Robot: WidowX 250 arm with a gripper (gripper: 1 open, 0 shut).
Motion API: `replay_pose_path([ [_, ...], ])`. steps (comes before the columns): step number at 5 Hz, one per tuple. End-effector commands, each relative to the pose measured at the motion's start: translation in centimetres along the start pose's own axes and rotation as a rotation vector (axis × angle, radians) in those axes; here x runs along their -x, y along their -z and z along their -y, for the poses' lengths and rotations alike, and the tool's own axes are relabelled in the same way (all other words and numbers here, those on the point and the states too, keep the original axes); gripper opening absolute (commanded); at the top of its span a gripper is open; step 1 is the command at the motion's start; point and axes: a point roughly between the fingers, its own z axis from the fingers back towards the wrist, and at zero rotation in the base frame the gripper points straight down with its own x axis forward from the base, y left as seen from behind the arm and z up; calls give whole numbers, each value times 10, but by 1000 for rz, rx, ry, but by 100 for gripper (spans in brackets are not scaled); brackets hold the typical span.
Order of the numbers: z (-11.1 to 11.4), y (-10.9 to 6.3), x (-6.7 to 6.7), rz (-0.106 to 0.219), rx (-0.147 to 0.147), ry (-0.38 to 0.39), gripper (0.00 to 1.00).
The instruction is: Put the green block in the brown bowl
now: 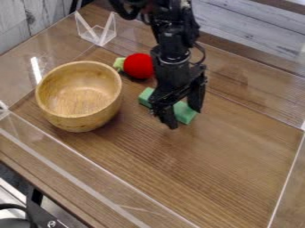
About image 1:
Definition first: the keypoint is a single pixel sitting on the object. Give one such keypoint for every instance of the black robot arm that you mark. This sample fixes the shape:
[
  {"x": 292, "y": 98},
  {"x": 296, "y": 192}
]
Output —
[{"x": 173, "y": 24}]

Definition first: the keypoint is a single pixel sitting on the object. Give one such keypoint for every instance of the clear acrylic corner bracket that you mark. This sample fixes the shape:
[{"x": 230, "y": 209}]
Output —
[{"x": 96, "y": 34}]

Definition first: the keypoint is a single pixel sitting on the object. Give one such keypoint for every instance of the red ball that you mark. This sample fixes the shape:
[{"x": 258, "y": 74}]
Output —
[{"x": 138, "y": 66}]

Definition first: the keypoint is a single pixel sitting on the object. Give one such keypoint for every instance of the black table leg bracket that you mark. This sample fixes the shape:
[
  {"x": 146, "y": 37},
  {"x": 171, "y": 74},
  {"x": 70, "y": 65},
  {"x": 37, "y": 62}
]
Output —
[{"x": 40, "y": 217}]

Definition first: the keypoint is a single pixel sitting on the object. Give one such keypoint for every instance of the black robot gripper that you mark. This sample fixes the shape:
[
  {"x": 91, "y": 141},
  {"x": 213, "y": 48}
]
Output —
[{"x": 181, "y": 80}]

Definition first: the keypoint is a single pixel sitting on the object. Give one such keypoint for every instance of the green foam block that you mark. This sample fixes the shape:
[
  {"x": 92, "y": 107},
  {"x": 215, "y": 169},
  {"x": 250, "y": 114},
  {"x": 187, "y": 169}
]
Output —
[{"x": 185, "y": 114}]

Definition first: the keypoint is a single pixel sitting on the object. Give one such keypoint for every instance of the small green cube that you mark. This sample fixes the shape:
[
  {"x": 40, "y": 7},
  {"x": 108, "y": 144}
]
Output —
[{"x": 119, "y": 63}]

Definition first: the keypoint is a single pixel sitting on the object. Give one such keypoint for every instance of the light wooden bowl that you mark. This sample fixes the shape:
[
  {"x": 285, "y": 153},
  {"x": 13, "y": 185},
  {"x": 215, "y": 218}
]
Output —
[{"x": 79, "y": 95}]

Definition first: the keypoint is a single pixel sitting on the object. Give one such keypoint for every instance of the clear acrylic tray wall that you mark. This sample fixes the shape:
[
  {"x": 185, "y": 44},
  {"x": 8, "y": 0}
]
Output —
[{"x": 102, "y": 200}]

